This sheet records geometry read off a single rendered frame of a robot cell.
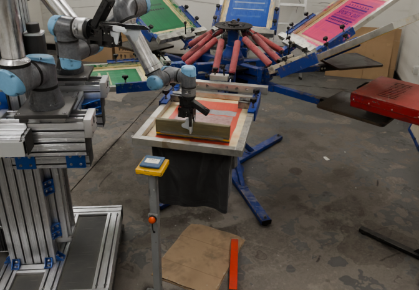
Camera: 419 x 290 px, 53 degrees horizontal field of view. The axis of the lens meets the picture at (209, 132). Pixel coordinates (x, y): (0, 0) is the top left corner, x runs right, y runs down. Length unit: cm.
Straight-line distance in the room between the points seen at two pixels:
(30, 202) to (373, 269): 215
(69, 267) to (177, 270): 66
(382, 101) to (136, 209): 195
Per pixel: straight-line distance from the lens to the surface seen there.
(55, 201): 252
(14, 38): 179
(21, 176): 239
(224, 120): 253
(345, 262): 308
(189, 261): 289
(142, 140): 223
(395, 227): 352
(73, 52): 164
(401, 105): 262
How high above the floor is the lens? 199
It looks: 26 degrees down
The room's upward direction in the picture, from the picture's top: 1 degrees clockwise
